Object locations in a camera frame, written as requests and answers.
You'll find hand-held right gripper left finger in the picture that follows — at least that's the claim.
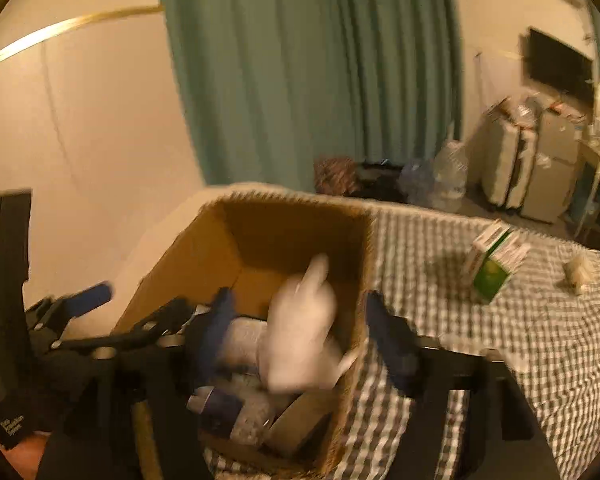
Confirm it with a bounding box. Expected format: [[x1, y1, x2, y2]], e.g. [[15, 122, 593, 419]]
[[62, 287, 237, 480]]

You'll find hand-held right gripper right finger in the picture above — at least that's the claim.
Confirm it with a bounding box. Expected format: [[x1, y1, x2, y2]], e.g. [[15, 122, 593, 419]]
[[365, 290, 548, 480]]

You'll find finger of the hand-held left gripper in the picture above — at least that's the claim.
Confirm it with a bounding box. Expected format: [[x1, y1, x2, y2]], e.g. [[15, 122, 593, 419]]
[[27, 281, 115, 333], [50, 299, 197, 353]]

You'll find brown cardboard box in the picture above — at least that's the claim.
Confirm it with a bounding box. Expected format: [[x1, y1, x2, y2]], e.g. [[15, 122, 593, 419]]
[[111, 192, 378, 476]]

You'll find white figurine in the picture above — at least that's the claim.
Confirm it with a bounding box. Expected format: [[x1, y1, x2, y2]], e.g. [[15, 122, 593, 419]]
[[257, 254, 353, 392]]

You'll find person's left forearm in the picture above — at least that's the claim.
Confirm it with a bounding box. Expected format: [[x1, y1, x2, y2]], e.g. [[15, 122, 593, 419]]
[[2, 432, 48, 480]]

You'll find person's left hand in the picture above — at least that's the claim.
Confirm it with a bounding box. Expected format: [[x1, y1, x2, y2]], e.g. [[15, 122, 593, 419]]
[[0, 390, 51, 451]]

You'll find green checkered cloth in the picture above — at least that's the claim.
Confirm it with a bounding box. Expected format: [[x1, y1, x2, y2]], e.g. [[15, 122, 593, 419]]
[[202, 207, 600, 480]]

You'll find green and white box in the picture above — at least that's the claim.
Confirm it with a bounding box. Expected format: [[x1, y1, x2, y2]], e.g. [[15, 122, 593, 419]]
[[467, 219, 532, 305]]

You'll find black bag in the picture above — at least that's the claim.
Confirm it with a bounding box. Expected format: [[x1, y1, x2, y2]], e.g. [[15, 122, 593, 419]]
[[355, 159, 406, 202]]

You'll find blue plastic bag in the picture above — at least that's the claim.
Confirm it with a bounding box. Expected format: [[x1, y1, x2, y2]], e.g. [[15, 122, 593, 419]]
[[399, 159, 437, 206]]

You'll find brown patterned bag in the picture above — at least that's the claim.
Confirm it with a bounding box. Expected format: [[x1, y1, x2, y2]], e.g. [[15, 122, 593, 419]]
[[314, 156, 360, 196]]

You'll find clear water bottle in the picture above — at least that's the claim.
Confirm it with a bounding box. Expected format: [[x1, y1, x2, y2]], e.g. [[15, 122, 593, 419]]
[[431, 141, 470, 212]]

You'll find white frilly shower cap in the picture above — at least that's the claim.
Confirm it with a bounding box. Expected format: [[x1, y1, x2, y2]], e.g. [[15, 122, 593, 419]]
[[562, 252, 600, 295]]

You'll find white suitcase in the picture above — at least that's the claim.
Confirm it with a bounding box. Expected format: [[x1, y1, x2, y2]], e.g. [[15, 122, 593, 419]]
[[481, 102, 537, 212]]

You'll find small silver fridge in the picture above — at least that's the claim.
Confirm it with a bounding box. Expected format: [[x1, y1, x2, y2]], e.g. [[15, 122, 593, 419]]
[[521, 105, 588, 224]]

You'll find clear plastic bag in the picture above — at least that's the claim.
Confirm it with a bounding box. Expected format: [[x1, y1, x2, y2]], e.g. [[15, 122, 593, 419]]
[[505, 92, 543, 128]]

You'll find black wall television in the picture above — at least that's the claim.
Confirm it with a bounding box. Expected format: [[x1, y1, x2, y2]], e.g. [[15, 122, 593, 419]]
[[526, 26, 596, 107]]

